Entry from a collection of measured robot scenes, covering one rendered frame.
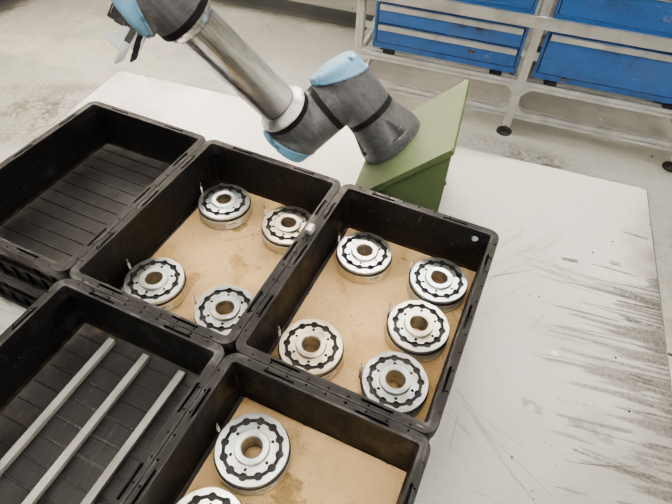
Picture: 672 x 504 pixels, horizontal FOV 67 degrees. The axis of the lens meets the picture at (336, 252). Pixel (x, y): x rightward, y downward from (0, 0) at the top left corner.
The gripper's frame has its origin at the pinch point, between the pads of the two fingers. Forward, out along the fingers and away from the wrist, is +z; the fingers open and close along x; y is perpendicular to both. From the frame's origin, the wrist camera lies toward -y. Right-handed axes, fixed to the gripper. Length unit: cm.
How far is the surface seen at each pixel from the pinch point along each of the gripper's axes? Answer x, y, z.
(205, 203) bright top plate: 43, -32, 10
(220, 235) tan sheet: 47, -37, 14
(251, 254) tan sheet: 52, -43, 13
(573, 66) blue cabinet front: -93, -154, -84
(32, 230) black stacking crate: 43, -5, 30
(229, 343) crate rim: 79, -42, 16
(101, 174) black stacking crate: 28.8, -9.8, 19.2
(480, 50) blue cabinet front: -110, -117, -71
